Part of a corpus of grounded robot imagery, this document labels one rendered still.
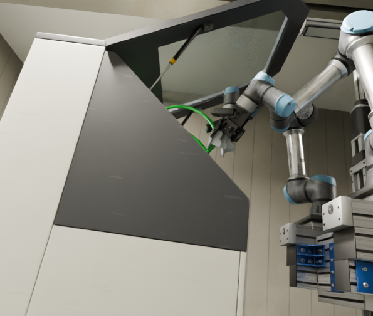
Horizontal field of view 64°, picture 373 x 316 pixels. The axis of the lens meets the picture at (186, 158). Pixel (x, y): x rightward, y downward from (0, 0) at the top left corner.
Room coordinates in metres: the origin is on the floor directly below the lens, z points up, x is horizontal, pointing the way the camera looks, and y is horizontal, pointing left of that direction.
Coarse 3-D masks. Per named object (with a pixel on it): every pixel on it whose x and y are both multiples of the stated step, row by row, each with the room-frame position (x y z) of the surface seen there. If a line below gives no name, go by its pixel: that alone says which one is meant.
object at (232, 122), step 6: (240, 108) 0.98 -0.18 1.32; (234, 114) 1.01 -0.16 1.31; (240, 114) 1.00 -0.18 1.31; (246, 114) 0.98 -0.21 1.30; (222, 120) 1.04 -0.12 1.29; (228, 120) 1.02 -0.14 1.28; (234, 120) 1.02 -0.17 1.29; (240, 120) 1.00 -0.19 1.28; (246, 120) 1.01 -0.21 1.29; (222, 126) 1.04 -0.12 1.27; (228, 126) 1.03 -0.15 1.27; (234, 126) 1.01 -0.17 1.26; (240, 126) 1.01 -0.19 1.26; (228, 132) 1.03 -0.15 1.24; (234, 132) 1.04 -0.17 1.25; (240, 132) 1.04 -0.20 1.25; (234, 138) 1.06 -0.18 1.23
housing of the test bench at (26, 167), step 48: (48, 48) 0.92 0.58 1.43; (96, 48) 0.92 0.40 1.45; (48, 96) 0.92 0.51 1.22; (0, 144) 0.92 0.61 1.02; (48, 144) 0.92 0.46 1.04; (0, 192) 0.92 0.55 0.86; (48, 192) 0.92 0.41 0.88; (0, 240) 0.92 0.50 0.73; (48, 240) 0.92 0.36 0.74; (0, 288) 0.92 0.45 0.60
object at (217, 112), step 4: (212, 108) 1.06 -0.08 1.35; (216, 108) 1.05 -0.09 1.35; (220, 108) 1.04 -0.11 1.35; (224, 108) 1.03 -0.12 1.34; (228, 108) 1.02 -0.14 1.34; (232, 108) 1.01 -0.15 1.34; (212, 112) 1.06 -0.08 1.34; (216, 112) 1.05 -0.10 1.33; (220, 112) 1.04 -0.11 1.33; (224, 112) 1.03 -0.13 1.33; (228, 112) 1.02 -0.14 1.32; (232, 112) 1.01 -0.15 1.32; (216, 116) 1.08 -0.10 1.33; (220, 116) 1.08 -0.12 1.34; (224, 116) 1.07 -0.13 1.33
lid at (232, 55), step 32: (256, 0) 0.88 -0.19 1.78; (288, 0) 0.92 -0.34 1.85; (160, 32) 0.90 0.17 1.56; (192, 32) 0.94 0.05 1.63; (224, 32) 1.02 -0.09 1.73; (256, 32) 1.08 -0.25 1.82; (288, 32) 1.12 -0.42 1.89; (128, 64) 1.02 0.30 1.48; (160, 64) 1.10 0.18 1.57; (192, 64) 1.17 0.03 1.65; (224, 64) 1.25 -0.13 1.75; (256, 64) 1.34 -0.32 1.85; (160, 96) 1.33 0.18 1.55; (192, 96) 1.45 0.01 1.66
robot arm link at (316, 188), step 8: (312, 176) 1.41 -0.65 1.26; (320, 176) 1.37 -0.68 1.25; (328, 176) 1.36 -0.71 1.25; (304, 184) 1.45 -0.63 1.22; (312, 184) 1.41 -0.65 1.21; (320, 184) 1.37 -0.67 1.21; (328, 184) 1.36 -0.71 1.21; (304, 192) 1.45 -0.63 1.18; (312, 192) 1.41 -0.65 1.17; (320, 192) 1.37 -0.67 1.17; (328, 192) 1.36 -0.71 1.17; (336, 192) 1.38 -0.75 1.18
